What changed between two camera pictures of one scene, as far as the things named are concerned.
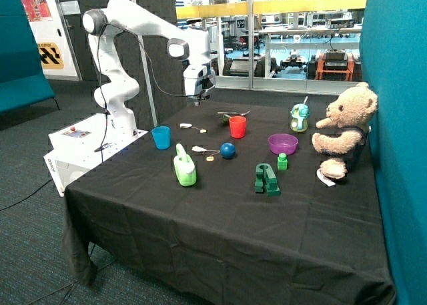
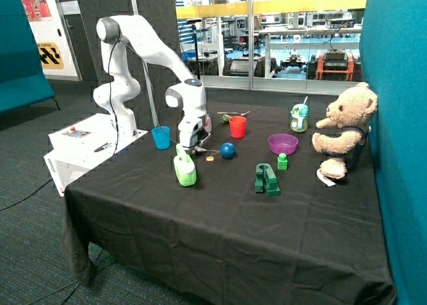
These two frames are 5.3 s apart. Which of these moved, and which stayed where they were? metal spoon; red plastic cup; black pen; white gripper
Moved: white gripper
Stayed: black pen; red plastic cup; metal spoon
